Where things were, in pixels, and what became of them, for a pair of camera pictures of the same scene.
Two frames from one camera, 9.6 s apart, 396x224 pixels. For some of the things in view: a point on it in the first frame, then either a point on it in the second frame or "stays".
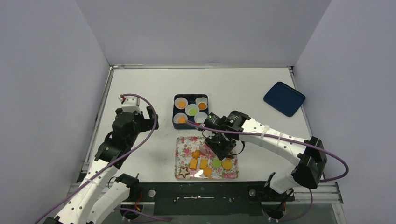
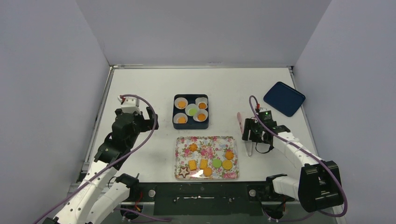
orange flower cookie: (196, 154) → (193, 147)
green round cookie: (193, 111) stays
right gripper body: (218, 147) → (251, 133)
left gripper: (146, 127) stays
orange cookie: (181, 120) stays
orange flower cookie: (181, 104) stays
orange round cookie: (202, 106) stays
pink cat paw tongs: (205, 149) → (249, 144)
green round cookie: (216, 163) stays
